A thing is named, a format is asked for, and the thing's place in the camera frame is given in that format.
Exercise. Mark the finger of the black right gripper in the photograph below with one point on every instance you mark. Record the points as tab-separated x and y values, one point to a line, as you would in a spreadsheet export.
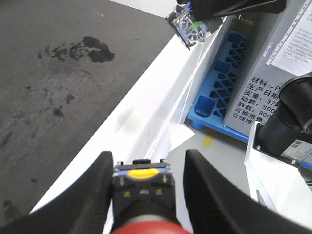
209	9

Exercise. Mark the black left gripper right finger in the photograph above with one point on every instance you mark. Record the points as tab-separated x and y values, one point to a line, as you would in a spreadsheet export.
216	206

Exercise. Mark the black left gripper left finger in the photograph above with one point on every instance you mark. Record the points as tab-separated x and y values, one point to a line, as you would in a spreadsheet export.
81	209

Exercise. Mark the yellow mushroom push button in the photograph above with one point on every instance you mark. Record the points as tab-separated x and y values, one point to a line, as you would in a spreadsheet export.
189	30

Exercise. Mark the red mushroom push button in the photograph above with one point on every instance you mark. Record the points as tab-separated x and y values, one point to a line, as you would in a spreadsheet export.
144	199

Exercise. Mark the grey labelled crate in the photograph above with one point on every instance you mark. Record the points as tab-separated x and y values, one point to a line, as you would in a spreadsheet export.
279	49

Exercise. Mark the blue plastic pallet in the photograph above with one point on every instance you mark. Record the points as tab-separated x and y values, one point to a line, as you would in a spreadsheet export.
211	103

